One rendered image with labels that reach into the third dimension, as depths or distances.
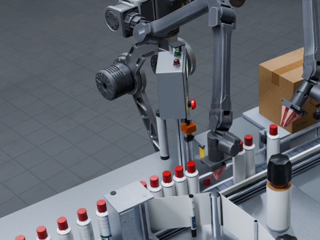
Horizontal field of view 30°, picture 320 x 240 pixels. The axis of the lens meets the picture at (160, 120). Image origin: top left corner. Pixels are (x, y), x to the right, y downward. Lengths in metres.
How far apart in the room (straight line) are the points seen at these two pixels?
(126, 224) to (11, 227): 0.65
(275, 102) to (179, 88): 0.86
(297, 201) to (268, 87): 0.67
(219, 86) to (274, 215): 0.50
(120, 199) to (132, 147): 2.30
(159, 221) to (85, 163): 2.08
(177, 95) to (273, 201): 0.51
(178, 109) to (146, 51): 1.01
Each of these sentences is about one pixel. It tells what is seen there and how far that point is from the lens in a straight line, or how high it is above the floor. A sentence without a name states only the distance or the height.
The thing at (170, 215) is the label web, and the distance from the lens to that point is 2.18.
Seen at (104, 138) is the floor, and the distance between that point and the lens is 4.44.
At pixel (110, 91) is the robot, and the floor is 0.87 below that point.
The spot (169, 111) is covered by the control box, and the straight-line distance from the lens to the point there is 2.11.
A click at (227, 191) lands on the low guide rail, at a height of 0.91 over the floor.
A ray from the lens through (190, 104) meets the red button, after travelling 2.12.
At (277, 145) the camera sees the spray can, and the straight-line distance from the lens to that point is 2.47.
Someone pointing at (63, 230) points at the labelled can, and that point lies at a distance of 2.09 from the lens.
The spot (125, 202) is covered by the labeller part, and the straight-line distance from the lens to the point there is 2.00.
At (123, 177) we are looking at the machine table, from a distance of 2.64.
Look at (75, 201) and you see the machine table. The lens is 2.56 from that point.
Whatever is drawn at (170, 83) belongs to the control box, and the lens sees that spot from 2.05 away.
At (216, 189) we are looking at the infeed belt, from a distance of 2.44.
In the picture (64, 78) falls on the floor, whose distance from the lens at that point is 5.39.
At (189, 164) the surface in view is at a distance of 2.24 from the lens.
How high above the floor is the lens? 2.41
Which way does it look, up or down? 32 degrees down
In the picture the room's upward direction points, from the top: 6 degrees counter-clockwise
